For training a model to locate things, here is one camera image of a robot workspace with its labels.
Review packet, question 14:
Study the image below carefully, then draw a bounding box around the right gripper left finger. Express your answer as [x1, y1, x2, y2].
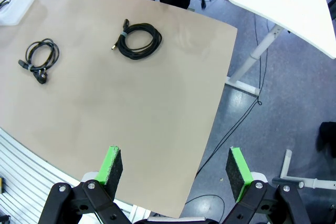
[38, 145, 132, 224]

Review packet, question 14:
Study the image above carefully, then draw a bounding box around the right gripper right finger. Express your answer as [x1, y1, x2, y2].
[223, 146, 312, 224]

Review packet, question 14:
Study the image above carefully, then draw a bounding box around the black power cord with plug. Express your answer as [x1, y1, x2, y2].
[18, 38, 60, 85]

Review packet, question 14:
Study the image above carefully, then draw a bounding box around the thick black strapped USB cable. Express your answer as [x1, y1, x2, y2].
[111, 18, 163, 61]

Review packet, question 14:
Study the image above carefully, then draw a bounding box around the white side table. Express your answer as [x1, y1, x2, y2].
[225, 0, 336, 96]

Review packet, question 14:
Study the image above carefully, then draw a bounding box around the clear plastic storage container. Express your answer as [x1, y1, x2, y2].
[0, 0, 37, 26]

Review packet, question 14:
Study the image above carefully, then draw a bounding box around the white metal leg frame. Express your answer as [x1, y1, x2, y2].
[271, 149, 336, 190]

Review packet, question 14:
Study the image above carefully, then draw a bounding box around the black floor cable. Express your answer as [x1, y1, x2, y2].
[195, 14, 270, 176]

